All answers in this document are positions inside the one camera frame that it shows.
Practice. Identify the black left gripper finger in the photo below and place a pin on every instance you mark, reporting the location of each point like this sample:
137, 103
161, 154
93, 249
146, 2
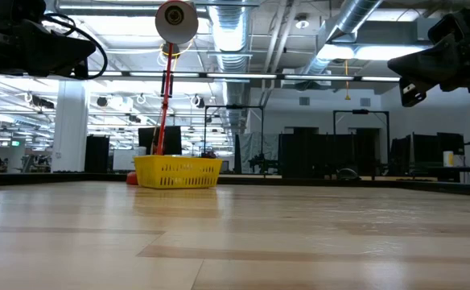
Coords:
58, 50

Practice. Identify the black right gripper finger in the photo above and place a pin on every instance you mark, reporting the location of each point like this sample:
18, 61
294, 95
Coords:
432, 62

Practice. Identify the white square pillar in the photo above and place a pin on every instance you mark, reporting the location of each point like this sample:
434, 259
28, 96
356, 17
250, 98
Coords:
70, 129

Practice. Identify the black monitor back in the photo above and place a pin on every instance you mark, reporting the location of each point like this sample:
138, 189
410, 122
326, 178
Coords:
454, 142
425, 150
401, 152

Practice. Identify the pale cylindrical cup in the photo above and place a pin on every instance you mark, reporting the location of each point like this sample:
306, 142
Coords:
448, 158

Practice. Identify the green exit sign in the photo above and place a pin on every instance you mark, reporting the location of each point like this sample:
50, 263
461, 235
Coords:
15, 143

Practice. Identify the wooden top desk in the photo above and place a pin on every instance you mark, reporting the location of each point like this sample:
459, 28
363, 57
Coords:
460, 170

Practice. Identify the black upright panel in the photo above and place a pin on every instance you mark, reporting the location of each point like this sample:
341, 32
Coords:
97, 155

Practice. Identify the red desk lamp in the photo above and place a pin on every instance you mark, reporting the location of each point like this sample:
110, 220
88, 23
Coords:
176, 22

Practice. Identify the white ceiling sensor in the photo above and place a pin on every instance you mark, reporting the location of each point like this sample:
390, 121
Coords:
302, 22

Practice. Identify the black wide screen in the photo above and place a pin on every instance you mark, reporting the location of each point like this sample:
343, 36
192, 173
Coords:
174, 141

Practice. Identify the yellow plastic basket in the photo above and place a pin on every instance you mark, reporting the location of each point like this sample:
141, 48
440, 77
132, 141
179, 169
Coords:
178, 171

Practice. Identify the long ceiling light strip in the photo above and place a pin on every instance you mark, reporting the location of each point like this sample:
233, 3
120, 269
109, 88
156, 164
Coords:
239, 75

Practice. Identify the grey tarp cover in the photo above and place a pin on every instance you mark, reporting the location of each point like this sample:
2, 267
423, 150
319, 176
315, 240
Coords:
255, 149

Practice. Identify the black gantry frame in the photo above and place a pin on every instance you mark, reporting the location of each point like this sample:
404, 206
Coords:
359, 111
235, 106

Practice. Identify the silver round air duct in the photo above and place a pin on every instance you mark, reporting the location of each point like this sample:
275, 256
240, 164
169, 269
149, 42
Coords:
231, 40
355, 12

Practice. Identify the black aluminium table frame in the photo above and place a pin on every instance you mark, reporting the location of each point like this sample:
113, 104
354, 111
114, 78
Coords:
58, 178

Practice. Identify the black partition wall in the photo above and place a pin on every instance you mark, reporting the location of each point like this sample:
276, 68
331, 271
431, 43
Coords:
311, 157

